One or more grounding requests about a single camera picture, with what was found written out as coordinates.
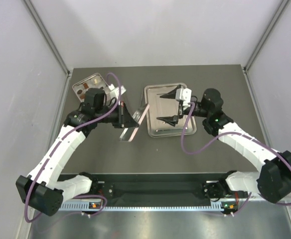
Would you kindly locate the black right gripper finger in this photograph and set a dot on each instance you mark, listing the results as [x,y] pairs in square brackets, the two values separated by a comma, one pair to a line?
[171,120]
[174,94]

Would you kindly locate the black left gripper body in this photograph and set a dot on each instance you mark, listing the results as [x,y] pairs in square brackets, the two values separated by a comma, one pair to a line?
[120,122]

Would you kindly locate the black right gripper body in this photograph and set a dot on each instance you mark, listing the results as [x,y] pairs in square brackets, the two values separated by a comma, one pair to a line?
[182,111]

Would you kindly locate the silver tin lid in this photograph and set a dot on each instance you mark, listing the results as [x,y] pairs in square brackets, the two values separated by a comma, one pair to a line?
[131,130]

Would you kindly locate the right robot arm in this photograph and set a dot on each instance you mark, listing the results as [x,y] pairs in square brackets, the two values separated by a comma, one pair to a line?
[272,178]

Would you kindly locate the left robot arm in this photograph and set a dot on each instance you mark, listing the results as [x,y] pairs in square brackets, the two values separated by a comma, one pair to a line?
[75,129]

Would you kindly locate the pink chocolate tin box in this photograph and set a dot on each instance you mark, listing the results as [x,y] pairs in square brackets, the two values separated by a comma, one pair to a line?
[79,89]

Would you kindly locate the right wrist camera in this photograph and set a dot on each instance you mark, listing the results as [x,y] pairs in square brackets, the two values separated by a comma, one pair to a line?
[183,95]

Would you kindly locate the left aluminium corner post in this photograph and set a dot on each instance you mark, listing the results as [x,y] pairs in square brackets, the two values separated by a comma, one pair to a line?
[45,34]

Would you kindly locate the aluminium corner post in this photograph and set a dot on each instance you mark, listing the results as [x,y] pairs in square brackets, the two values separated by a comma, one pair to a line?
[283,4]
[45,34]

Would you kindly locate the aluminium frame rail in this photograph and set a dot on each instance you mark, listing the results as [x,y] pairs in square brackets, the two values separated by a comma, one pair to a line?
[39,193]

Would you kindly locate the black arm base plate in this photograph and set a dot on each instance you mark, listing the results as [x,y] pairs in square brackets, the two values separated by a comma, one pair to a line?
[200,190]

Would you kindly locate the grey slotted cable duct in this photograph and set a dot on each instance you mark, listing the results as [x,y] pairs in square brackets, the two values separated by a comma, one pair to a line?
[96,205]

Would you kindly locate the right aluminium corner post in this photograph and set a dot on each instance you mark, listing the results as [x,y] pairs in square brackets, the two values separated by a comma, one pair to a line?
[283,4]

